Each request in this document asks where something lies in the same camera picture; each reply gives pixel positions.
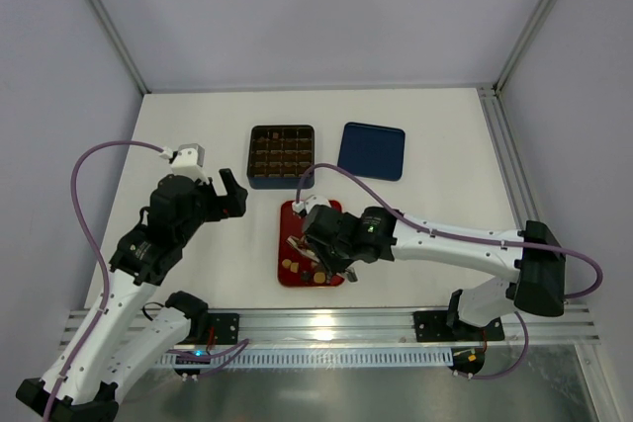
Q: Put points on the right black mount plate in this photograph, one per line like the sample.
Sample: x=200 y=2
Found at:
x=432 y=326

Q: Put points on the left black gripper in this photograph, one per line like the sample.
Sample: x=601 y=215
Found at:
x=218 y=202

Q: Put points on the black mount plate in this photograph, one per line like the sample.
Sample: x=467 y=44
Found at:
x=223 y=328
x=432 y=326

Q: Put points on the right aluminium frame post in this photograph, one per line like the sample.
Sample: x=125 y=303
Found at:
x=527 y=36

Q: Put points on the aluminium frame post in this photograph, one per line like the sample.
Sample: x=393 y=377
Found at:
x=117 y=42
x=527 y=36

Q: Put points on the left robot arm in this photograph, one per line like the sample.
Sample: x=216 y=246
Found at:
x=91 y=378

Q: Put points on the right aluminium side rail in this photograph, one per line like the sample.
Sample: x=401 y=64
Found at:
x=519 y=194

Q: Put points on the blue tin lid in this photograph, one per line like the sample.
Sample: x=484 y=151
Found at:
x=371 y=151

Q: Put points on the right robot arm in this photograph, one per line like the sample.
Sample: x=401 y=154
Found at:
x=526 y=267

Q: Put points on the blue chocolate tin box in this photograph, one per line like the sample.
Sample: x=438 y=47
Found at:
x=280 y=164

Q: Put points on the left black mount plate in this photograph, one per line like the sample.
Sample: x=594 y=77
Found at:
x=223 y=328

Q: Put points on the left aluminium frame post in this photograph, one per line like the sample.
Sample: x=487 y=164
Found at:
x=117 y=42

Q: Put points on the red lacquer tray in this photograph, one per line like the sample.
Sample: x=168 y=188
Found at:
x=291 y=224

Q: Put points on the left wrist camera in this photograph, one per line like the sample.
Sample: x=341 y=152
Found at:
x=188 y=161

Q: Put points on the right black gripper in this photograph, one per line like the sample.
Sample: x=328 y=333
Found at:
x=325 y=251

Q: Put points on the white cable duct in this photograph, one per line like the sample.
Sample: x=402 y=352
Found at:
x=298 y=359

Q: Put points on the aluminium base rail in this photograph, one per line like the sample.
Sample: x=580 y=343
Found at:
x=393 y=325

